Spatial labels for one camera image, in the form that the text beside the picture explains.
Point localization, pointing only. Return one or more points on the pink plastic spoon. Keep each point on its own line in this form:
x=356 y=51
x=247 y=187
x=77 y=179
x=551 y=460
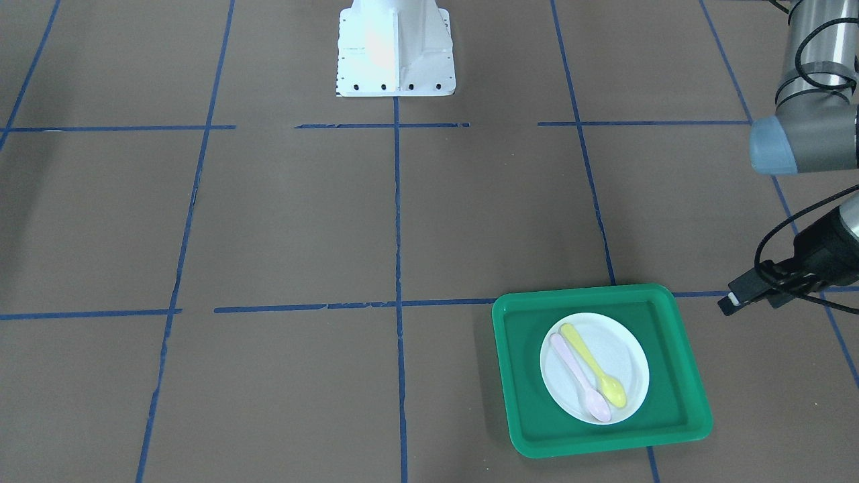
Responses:
x=593 y=402

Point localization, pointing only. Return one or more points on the yellow plastic spoon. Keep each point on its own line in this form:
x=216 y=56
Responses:
x=610 y=387

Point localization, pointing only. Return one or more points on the white round plate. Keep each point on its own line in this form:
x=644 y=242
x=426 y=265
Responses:
x=617 y=351

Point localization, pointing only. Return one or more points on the white central pillar with base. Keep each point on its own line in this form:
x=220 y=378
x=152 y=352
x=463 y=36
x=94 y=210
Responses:
x=395 y=48

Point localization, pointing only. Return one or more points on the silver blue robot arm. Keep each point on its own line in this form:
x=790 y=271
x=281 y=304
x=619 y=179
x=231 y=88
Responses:
x=813 y=130

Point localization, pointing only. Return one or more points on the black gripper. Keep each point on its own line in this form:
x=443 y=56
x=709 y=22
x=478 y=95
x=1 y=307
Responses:
x=820 y=249

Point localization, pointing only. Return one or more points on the green plastic tray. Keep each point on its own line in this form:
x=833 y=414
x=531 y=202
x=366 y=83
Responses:
x=676 y=409

